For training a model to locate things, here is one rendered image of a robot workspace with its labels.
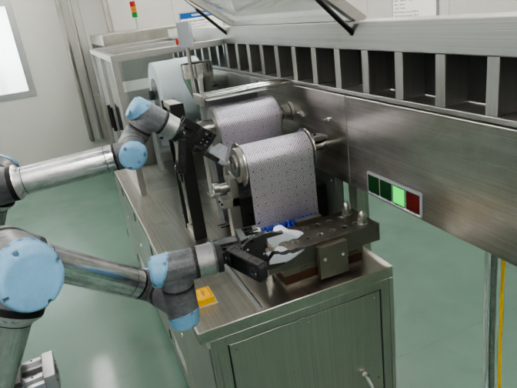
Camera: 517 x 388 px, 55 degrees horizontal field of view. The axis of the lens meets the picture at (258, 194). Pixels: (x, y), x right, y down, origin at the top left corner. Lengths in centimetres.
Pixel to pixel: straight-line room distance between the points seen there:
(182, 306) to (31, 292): 37
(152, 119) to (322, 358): 92
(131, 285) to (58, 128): 594
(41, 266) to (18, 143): 622
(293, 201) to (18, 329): 100
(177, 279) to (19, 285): 35
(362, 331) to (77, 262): 97
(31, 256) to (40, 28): 615
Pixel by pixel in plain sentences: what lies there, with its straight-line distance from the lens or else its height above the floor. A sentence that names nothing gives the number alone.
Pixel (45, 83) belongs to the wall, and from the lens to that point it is 701.
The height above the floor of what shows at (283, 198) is 112.
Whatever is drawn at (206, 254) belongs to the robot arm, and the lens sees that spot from 113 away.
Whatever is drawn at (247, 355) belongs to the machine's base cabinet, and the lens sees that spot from 155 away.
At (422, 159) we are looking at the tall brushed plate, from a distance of 133.
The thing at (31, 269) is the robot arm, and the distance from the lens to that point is 94.
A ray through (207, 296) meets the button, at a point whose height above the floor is 92.
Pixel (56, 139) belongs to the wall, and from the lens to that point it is 711.
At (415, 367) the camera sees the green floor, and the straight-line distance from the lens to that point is 266.
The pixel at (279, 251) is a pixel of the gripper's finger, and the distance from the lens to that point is 121.
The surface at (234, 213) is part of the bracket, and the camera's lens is 170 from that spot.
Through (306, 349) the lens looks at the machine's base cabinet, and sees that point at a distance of 164.
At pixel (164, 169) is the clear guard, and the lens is 260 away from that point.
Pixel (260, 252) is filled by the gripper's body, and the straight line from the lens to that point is 115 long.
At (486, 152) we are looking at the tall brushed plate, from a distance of 117.
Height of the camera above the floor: 173
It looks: 21 degrees down
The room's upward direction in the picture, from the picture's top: 8 degrees counter-clockwise
